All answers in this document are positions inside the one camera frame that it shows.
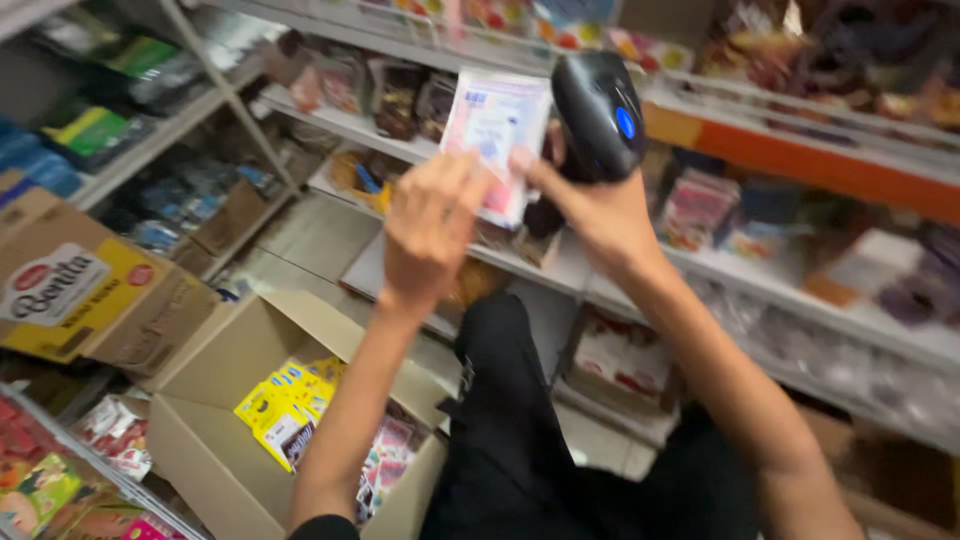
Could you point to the person's black trousers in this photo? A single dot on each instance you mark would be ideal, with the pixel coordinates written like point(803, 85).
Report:
point(525, 450)

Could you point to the white shelf unit with goods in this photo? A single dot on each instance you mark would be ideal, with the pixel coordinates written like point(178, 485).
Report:
point(787, 187)

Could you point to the person's right hand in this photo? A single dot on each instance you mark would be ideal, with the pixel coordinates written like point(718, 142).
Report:
point(607, 221)

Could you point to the black handheld barcode scanner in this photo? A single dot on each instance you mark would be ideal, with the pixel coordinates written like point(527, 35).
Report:
point(596, 120)

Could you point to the stack of yellow packets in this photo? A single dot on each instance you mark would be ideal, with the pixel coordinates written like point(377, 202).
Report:
point(289, 409)

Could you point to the open brown cardboard box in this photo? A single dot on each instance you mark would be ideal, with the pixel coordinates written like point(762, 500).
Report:
point(217, 465)

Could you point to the white carton with red packets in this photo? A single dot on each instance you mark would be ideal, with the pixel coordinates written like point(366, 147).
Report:
point(622, 364)

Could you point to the person's left fingers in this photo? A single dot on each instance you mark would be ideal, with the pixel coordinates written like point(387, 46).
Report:
point(461, 174)

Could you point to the person's left hand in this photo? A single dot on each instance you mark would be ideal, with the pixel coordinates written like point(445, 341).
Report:
point(424, 225)

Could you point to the red and white snack packets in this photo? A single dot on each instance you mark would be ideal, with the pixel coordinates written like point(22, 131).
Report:
point(116, 435)

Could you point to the cardboard carton with yellow label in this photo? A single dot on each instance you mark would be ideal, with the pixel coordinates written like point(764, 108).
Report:
point(82, 292)

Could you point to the stack of pink packets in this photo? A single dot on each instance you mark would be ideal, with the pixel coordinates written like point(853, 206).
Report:
point(386, 457)

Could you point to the grey shelf unit with goods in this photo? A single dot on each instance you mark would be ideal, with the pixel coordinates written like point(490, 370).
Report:
point(127, 112)

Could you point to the white and pink packet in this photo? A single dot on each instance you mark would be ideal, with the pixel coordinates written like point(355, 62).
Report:
point(499, 120)

